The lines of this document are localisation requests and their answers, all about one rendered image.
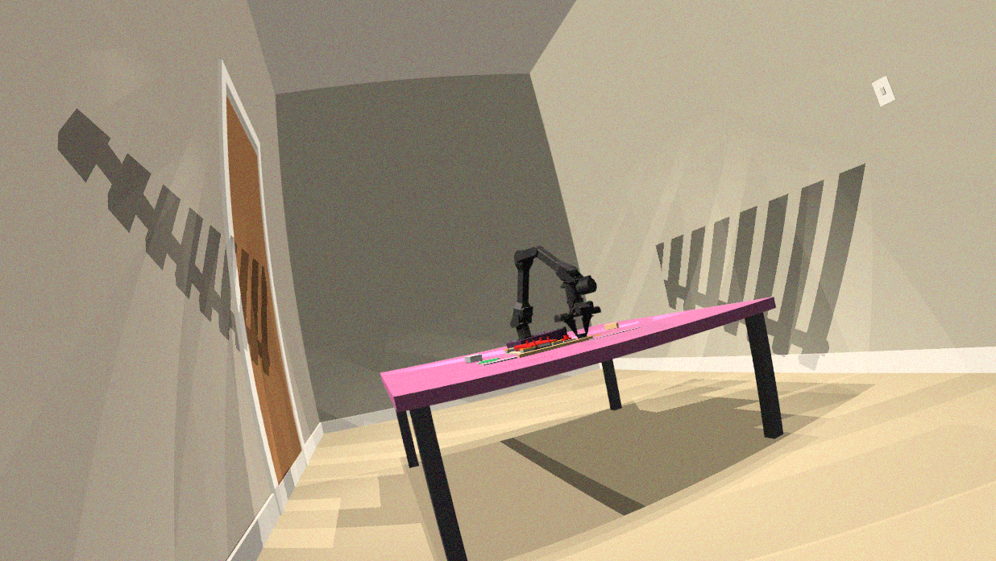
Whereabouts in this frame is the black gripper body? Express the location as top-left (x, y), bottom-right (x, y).
top-left (554, 296), bottom-right (601, 323)

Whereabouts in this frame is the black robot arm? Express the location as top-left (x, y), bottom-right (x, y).
top-left (510, 246), bottom-right (597, 340)

